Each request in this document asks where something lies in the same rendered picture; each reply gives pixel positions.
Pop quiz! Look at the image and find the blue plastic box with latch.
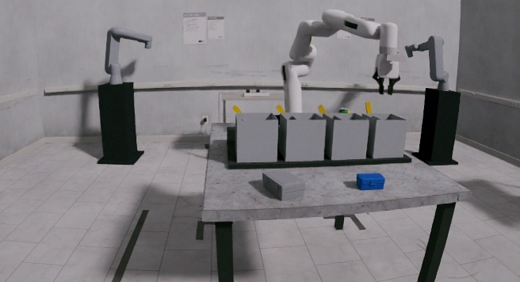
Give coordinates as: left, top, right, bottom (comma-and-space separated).
356, 173, 385, 190

